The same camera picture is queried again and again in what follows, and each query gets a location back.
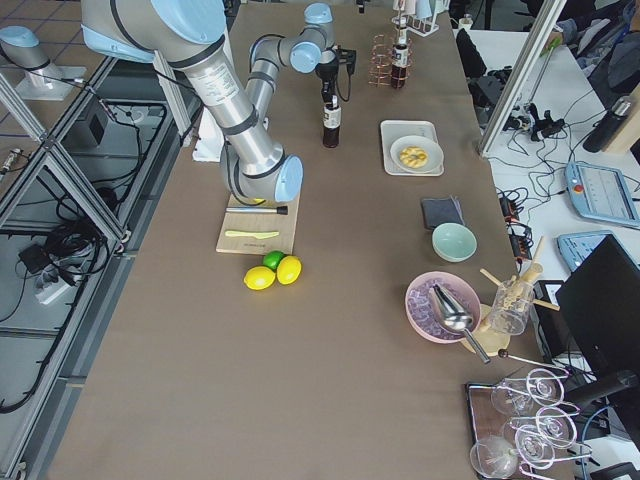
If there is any aluminium frame post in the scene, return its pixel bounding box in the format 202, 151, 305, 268
478, 0, 566, 158

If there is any wooden cup tree stand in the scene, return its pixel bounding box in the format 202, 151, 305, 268
474, 236, 560, 356

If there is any copper wire bottle rack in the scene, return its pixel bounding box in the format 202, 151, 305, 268
368, 34, 412, 88

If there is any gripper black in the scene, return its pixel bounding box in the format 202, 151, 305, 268
315, 46, 357, 107

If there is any metal muddler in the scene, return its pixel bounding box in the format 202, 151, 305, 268
225, 205, 289, 215

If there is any wooden cutting board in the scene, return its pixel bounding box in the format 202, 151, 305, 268
216, 196, 300, 255

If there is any glass jar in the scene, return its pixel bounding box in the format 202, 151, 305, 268
488, 279, 533, 335

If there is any black thermos bottle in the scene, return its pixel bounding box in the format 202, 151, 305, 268
583, 95, 634, 153

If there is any black glass tray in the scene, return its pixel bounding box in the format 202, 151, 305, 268
465, 381, 571, 451

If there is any metal ice scoop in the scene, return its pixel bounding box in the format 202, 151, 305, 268
430, 284, 490, 364

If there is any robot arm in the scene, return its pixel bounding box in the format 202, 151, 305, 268
81, 1, 337, 202
1, 26, 71, 101

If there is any yellow plastic knife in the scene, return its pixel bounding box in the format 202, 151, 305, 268
224, 230, 280, 240

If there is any white serving tray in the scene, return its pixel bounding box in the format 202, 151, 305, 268
380, 120, 444, 177

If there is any mint green bowl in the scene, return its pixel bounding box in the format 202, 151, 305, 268
432, 223, 477, 263

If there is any yellow lemon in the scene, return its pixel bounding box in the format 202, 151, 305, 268
276, 255, 302, 285
243, 265, 276, 291

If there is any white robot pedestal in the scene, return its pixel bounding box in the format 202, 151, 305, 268
192, 108, 227, 163

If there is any white wire cup rack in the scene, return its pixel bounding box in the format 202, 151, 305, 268
392, 0, 439, 37

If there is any black monitor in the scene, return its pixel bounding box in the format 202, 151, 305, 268
557, 236, 639, 376

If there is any white plate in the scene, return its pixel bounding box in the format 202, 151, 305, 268
390, 135, 444, 174

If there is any ring pastry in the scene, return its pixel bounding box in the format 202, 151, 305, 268
399, 146, 429, 169

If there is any tea bottle dark red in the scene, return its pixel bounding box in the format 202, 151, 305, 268
322, 95, 341, 148

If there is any tea bottle in rack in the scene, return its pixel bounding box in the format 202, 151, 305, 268
390, 39, 409, 89

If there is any wine glass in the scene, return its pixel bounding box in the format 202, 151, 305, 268
469, 435, 519, 479
490, 368, 564, 416
514, 425, 593, 470
501, 407, 577, 449

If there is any teach pendant tablet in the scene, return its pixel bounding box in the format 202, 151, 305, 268
556, 230, 627, 272
565, 162, 639, 228

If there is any green lime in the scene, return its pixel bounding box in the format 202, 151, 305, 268
262, 250, 286, 270

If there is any pink bowl with ice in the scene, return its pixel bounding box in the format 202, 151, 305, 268
405, 271, 481, 344

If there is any grey folded cloth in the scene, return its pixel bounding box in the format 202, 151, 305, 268
420, 196, 465, 230

